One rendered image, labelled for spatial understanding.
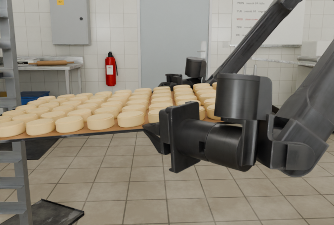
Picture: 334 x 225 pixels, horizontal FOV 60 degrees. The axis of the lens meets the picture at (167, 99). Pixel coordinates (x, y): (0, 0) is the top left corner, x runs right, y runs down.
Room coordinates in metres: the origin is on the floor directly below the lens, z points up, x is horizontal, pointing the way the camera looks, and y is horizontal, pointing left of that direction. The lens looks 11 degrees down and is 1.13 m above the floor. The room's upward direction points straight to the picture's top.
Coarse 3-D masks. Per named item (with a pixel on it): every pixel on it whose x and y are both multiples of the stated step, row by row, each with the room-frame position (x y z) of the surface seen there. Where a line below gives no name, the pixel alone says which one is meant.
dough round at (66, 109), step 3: (66, 105) 0.67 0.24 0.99; (69, 105) 0.67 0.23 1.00; (72, 105) 0.67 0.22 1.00; (54, 108) 0.65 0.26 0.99; (57, 108) 0.64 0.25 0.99; (60, 108) 0.64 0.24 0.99; (63, 108) 0.64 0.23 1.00; (66, 108) 0.63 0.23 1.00; (69, 108) 0.64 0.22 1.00; (72, 108) 0.64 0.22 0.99; (63, 111) 0.63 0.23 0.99; (66, 111) 0.63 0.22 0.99; (69, 111) 0.64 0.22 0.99; (66, 114) 0.63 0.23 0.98
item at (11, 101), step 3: (0, 99) 0.90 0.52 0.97; (3, 99) 0.90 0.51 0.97; (6, 99) 0.90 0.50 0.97; (9, 99) 0.90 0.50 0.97; (12, 99) 0.90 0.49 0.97; (15, 99) 0.90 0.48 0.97; (0, 102) 0.90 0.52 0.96; (3, 102) 0.90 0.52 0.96; (6, 102) 0.90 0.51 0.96; (9, 102) 0.90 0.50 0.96; (12, 102) 0.90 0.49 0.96; (15, 102) 0.90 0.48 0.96; (0, 105) 0.89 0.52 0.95; (3, 105) 0.89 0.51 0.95; (6, 105) 0.89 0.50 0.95; (9, 105) 0.89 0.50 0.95; (12, 105) 0.89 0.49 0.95; (15, 105) 0.89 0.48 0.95
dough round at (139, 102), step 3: (138, 99) 0.67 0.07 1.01; (141, 99) 0.67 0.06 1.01; (144, 99) 0.67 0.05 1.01; (129, 102) 0.64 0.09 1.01; (132, 102) 0.64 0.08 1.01; (135, 102) 0.64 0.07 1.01; (138, 102) 0.63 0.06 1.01; (141, 102) 0.63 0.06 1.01; (144, 102) 0.64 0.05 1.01; (147, 102) 0.65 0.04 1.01; (126, 105) 0.64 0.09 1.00; (144, 105) 0.63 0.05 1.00; (147, 105) 0.64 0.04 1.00; (147, 108) 0.64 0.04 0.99
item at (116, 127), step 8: (120, 112) 0.64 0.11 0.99; (208, 120) 0.51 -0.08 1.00; (216, 120) 0.51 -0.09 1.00; (112, 128) 0.51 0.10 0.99; (120, 128) 0.50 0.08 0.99; (128, 128) 0.50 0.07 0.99; (136, 128) 0.50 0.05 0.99; (16, 136) 0.51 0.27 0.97; (24, 136) 0.50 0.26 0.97; (32, 136) 0.50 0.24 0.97; (40, 136) 0.49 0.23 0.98
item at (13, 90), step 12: (0, 0) 0.90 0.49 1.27; (12, 12) 0.93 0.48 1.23; (0, 24) 0.90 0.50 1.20; (12, 24) 0.92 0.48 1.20; (0, 36) 0.90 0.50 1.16; (12, 36) 0.91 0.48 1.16; (12, 48) 0.91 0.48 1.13; (12, 60) 0.90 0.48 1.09; (12, 84) 0.90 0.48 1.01; (12, 96) 0.90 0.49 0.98; (12, 108) 0.90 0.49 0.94; (12, 144) 0.90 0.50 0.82; (24, 144) 0.92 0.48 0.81; (24, 156) 0.91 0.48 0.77; (24, 168) 0.91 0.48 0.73; (24, 180) 0.90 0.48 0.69; (24, 192) 0.90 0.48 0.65; (24, 216) 0.90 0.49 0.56
